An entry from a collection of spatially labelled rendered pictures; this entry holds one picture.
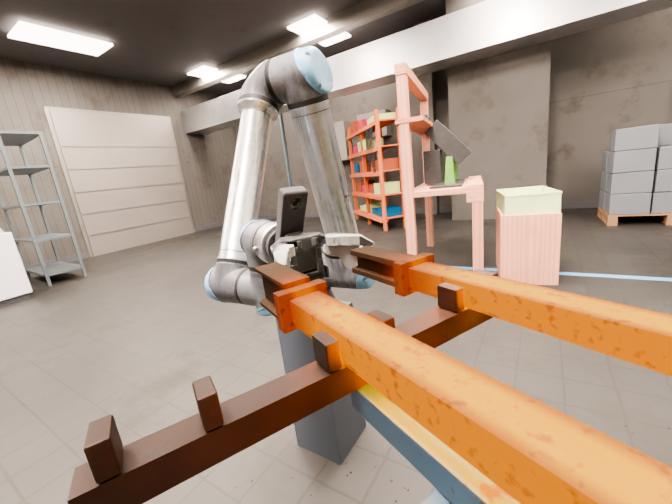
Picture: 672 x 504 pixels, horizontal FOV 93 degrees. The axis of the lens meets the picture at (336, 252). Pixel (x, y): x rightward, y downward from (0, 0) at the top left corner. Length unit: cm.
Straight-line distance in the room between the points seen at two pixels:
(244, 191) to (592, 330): 77
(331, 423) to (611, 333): 121
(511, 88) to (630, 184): 221
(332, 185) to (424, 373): 83
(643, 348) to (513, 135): 604
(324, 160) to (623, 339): 81
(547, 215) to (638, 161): 268
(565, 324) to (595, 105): 704
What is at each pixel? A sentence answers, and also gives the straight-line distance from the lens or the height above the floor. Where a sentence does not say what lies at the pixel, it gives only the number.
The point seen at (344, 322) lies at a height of 101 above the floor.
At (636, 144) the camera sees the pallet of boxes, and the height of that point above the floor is 102.
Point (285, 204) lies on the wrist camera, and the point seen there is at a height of 107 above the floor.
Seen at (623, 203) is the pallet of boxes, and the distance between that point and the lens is 564.
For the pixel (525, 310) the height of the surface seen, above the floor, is 100.
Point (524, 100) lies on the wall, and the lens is 628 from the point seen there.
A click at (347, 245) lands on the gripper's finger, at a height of 99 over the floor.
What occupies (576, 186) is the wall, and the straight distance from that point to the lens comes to 725.
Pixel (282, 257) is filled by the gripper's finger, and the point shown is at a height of 100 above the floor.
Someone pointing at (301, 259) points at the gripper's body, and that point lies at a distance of 54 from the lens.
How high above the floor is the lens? 111
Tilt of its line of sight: 14 degrees down
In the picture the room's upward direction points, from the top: 7 degrees counter-clockwise
